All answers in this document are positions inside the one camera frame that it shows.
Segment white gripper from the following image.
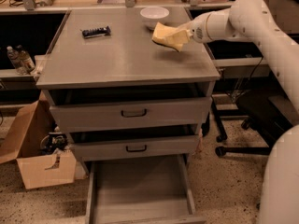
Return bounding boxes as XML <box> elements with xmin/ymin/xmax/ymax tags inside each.
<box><xmin>164</xmin><ymin>14</ymin><xmax>206</xmax><ymax>51</ymax></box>

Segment yellow sponge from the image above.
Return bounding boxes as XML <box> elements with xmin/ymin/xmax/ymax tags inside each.
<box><xmin>151</xmin><ymin>22</ymin><xmax>177</xmax><ymax>49</ymax></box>

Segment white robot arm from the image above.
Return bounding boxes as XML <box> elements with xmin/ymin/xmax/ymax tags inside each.
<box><xmin>165</xmin><ymin>0</ymin><xmax>299</xmax><ymax>224</ymax></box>

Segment grey drawer cabinet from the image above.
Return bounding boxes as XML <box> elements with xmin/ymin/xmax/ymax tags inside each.
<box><xmin>36</xmin><ymin>6</ymin><xmax>221</xmax><ymax>173</ymax></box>

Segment middle grey drawer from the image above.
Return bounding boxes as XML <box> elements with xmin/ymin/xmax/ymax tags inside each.
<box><xmin>71</xmin><ymin>125</ymin><xmax>200</xmax><ymax>161</ymax></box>

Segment grey drawer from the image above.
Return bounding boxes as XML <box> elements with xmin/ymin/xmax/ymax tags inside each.
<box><xmin>85</xmin><ymin>155</ymin><xmax>206</xmax><ymax>224</ymax></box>
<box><xmin>71</xmin><ymin>125</ymin><xmax>200</xmax><ymax>161</ymax></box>
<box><xmin>50</xmin><ymin>97</ymin><xmax>211</xmax><ymax>133</ymax></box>

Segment top grey drawer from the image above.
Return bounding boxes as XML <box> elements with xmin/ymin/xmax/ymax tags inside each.
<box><xmin>50</xmin><ymin>97</ymin><xmax>211</xmax><ymax>133</ymax></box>

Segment bottom grey drawer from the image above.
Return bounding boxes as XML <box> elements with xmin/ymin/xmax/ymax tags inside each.
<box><xmin>85</xmin><ymin>155</ymin><xmax>206</xmax><ymax>224</ymax></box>

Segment white ceramic bowl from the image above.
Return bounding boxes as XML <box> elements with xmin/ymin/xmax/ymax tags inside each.
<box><xmin>140</xmin><ymin>7</ymin><xmax>170</xmax><ymax>30</ymax></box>

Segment dark blue snack bar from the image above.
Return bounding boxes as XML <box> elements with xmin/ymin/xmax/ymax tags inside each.
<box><xmin>81</xmin><ymin>26</ymin><xmax>111</xmax><ymax>39</ymax></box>

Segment black office chair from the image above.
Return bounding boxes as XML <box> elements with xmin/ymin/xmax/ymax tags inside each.
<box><xmin>215</xmin><ymin>81</ymin><xmax>299</xmax><ymax>157</ymax></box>

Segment dark plastic bottle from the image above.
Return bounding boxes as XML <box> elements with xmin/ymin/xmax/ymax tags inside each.
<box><xmin>17</xmin><ymin>45</ymin><xmax>36</xmax><ymax>72</ymax></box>

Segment black device in box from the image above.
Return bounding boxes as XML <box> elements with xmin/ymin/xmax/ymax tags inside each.
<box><xmin>40</xmin><ymin>133</ymin><xmax>67</xmax><ymax>155</ymax></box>

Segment clear plastic water bottle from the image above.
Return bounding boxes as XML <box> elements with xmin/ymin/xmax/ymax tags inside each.
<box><xmin>7</xmin><ymin>46</ymin><xmax>27</xmax><ymax>76</ymax></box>

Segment open cardboard box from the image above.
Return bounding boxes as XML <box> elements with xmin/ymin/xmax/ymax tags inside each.
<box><xmin>0</xmin><ymin>96</ymin><xmax>76</xmax><ymax>189</ymax></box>

